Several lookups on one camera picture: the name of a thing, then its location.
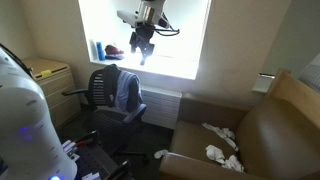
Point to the brown leather armchair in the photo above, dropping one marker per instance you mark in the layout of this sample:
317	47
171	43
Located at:
280	136

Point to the long white sock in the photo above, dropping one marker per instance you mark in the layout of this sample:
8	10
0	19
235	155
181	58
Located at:
220	132

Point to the red shoe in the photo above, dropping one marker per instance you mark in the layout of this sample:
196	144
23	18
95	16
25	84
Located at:
114	51

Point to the black garment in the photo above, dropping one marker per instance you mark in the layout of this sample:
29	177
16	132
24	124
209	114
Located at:
111	78

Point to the white wall radiator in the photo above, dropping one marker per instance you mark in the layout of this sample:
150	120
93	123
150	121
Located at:
161	106

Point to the blue bottle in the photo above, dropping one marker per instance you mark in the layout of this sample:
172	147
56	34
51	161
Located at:
100	51

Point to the yellow sticky note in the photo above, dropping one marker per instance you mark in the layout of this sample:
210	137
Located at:
46	73

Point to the white crumpled sock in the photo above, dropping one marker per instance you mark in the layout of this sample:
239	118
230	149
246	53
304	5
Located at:
215	153
234	164

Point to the grey bed pillow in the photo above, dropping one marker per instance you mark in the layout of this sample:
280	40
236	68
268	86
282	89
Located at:
312	75

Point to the light blue shirt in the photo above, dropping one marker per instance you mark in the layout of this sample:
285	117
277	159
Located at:
125	90

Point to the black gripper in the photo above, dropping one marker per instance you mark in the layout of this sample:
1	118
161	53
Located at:
144	31

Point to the small white sock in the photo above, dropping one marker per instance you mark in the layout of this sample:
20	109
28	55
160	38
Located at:
160	153

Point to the wooden drawer dresser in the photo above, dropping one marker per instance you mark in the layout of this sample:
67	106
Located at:
60	93

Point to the white bottle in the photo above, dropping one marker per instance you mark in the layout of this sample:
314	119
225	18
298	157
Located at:
93	50

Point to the black office chair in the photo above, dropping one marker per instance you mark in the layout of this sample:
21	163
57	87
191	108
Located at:
110	121

